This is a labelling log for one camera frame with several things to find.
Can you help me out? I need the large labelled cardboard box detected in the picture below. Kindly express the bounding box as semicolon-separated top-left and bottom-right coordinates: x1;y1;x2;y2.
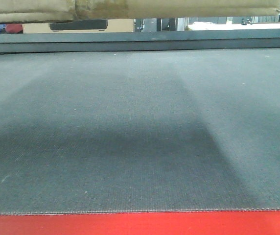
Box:
23;19;134;34

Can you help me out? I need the red cloth bundle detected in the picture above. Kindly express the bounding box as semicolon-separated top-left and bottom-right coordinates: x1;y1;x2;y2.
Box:
5;23;23;34

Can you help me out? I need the red conveyor edge strip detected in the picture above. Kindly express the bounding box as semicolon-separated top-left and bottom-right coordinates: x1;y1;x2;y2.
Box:
0;211;280;235

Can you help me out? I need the dark conveyor side rail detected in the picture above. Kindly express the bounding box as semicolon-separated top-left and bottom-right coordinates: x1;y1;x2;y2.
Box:
0;29;280;53

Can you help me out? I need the brown cardboard carton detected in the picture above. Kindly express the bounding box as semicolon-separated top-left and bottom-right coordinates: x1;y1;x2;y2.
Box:
0;0;280;24

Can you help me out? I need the dark grey conveyor belt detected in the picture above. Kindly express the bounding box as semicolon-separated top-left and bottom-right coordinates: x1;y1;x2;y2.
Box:
0;48;280;214

